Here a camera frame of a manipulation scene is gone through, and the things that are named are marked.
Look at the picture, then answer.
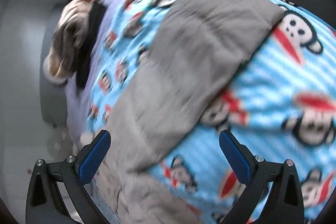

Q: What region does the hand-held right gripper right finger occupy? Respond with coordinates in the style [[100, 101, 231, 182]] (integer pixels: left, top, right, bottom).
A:
[[219, 130, 305, 224]]

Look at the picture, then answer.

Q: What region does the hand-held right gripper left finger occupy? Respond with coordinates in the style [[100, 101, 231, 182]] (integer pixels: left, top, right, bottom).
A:
[[25, 130, 112, 224]]

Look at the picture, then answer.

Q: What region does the grey puffer jacket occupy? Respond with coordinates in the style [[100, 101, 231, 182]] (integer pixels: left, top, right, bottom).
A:
[[97, 0, 285, 224]]

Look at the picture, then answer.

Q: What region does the lavender bed sheet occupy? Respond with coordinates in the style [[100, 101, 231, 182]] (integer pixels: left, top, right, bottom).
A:
[[64, 0, 132, 147]]

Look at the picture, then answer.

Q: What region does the blue striped monkey print blanket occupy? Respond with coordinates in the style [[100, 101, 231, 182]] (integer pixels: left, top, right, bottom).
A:
[[88, 0, 336, 224]]

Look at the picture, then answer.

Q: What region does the black cloth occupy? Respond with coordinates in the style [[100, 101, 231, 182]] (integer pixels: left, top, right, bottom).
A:
[[75, 1, 107, 89]]

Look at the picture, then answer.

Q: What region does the brown plush toy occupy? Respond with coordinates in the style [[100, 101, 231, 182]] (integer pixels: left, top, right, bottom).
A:
[[45, 0, 105, 80]]

